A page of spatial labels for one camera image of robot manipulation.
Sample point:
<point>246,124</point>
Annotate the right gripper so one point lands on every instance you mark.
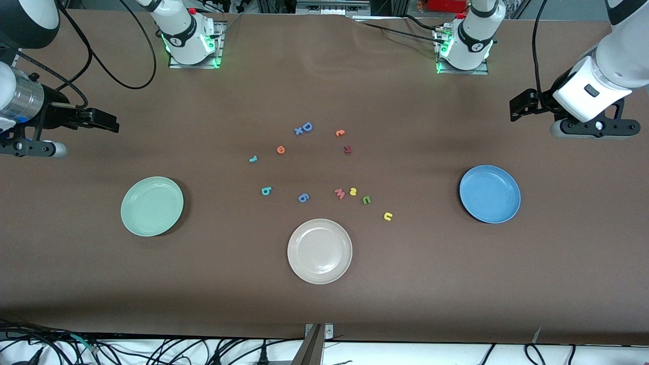
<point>55,112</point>

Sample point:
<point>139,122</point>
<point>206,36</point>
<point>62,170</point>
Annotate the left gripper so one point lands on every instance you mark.
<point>543,100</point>

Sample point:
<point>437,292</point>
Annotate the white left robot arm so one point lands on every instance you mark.
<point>474,35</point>

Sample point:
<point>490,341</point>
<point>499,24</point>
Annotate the blue plate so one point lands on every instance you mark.
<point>490,194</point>

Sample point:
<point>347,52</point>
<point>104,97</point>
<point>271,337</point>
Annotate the green plate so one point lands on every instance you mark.
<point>152,206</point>

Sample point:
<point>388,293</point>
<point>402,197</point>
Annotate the red box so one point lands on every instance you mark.
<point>446,4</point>

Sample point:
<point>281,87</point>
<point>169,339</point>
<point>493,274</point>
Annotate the blue letter D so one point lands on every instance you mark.
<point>307,126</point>

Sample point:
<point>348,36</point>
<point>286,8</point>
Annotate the brown table cover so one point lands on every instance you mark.
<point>405,284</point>

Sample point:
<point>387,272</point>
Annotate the blue number 6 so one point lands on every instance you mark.
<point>302,197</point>

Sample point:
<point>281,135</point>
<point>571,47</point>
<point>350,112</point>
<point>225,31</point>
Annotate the grey tape flap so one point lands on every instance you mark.
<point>537,335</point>

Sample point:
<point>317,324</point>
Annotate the beige plate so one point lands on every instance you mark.
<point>319,251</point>

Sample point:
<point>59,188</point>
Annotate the black power plug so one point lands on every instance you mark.
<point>263,357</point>

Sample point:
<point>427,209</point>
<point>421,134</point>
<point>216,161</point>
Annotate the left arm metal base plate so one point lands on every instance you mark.
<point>464,72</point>

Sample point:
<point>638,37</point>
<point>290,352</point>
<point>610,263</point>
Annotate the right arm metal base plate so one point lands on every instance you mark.
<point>219,50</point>

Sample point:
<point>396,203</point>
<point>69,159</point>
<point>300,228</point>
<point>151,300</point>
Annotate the grey metal frame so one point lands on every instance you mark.
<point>332,6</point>

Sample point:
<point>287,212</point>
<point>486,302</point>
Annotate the metal table edge bracket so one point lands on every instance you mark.
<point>312,350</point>

